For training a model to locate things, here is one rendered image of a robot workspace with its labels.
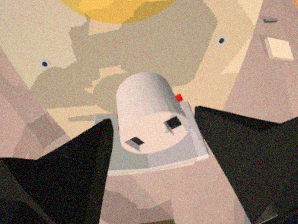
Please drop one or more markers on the white cylinder with two slots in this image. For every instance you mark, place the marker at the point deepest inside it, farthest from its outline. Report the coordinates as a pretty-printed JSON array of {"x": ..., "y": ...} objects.
[{"x": 150, "y": 117}]

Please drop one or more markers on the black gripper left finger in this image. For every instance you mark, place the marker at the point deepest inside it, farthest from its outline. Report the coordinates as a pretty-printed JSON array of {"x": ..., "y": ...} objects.
[{"x": 65, "y": 186}]

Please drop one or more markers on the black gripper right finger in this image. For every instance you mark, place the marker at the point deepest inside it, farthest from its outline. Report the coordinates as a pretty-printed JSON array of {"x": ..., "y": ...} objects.
[{"x": 258, "y": 157}]

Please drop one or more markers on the beige flat box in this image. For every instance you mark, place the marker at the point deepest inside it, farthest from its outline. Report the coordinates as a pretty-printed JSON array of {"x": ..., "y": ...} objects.
[{"x": 278, "y": 49}]

